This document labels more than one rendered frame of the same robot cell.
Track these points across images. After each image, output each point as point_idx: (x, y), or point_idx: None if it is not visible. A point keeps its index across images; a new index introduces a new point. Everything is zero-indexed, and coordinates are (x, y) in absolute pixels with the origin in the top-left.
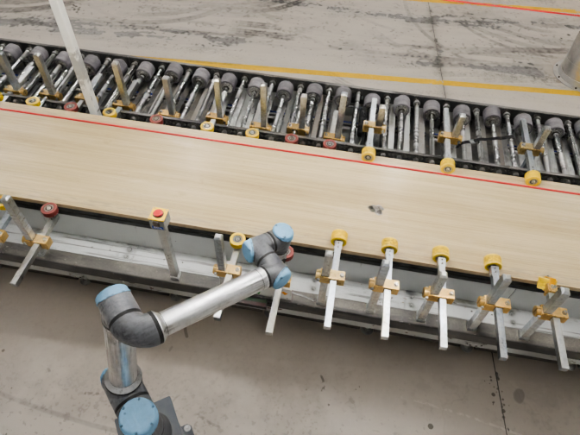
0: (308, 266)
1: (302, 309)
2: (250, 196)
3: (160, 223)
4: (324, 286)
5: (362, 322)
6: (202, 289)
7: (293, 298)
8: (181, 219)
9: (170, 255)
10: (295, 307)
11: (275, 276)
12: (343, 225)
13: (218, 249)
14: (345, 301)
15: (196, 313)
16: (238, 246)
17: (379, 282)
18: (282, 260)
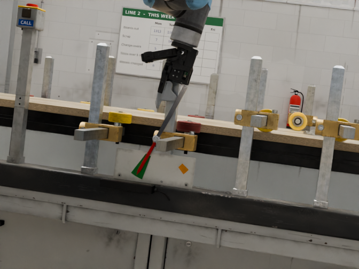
0: (218, 186)
1: (209, 206)
2: (141, 113)
3: (32, 11)
4: (247, 141)
5: (309, 230)
6: (52, 175)
7: (195, 189)
8: (44, 103)
9: (23, 97)
10: (198, 203)
11: None
12: (271, 131)
13: (99, 69)
14: (279, 200)
15: None
16: (121, 116)
17: (330, 113)
18: (192, 53)
